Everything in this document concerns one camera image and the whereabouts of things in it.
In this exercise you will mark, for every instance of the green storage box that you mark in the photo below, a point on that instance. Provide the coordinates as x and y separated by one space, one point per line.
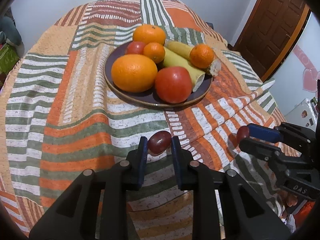
8 58

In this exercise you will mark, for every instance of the large orange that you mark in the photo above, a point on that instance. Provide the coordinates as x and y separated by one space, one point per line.
133 73
149 33

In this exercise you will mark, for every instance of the dark purple plate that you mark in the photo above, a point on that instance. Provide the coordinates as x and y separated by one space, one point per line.
149 98

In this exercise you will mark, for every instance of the striped patchwork bed cover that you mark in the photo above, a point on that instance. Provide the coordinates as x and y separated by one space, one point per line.
59 116

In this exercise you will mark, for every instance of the brown wooden door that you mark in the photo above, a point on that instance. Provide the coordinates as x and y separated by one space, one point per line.
271 31

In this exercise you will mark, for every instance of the person's right hand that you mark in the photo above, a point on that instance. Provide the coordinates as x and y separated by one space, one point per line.
291 200

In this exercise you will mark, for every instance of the small mandarin orange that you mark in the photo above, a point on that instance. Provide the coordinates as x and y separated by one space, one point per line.
155 51
201 56

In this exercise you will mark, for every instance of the small red tomato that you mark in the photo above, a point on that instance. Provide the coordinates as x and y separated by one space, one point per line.
135 47

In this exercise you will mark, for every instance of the grey green plush cushion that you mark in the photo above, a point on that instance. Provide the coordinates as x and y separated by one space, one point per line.
9 33

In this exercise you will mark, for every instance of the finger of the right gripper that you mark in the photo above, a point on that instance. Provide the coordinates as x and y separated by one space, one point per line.
264 133
258 149

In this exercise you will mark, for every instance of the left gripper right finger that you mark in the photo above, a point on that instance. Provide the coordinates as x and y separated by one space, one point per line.
224 199

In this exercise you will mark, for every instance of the thick yellow sugarcane piece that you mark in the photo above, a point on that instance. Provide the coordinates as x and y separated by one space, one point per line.
172 59

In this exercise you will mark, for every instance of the large red tomato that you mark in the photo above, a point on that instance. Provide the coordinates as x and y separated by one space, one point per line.
173 84

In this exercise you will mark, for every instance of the white appliance with stickers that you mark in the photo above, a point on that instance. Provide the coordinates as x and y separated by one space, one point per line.
304 114

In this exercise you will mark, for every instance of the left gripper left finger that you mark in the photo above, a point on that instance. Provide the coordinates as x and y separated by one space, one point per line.
95 198

